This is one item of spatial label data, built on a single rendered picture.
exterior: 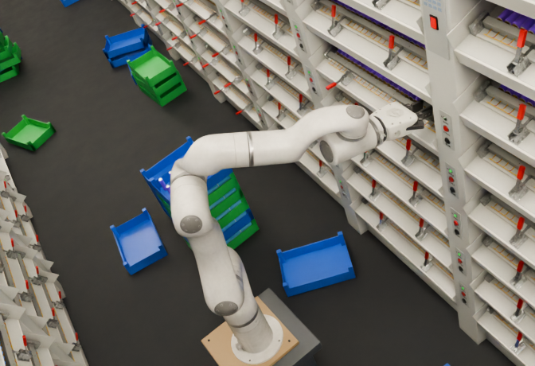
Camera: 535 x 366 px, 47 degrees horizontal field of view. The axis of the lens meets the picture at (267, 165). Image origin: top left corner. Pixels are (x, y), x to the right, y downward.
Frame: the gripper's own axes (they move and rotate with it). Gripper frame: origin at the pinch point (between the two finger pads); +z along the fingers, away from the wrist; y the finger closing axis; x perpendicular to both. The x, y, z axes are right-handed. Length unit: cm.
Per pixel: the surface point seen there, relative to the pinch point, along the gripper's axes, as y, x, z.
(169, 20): 244, 62, 14
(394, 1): 6.7, -30.8, -5.1
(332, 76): 42.5, 8.3, -0.4
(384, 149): 19.7, 27.0, 3.5
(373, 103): 20.7, 8.2, -0.2
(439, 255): -1, 64, 12
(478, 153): -19.4, 4.6, 2.2
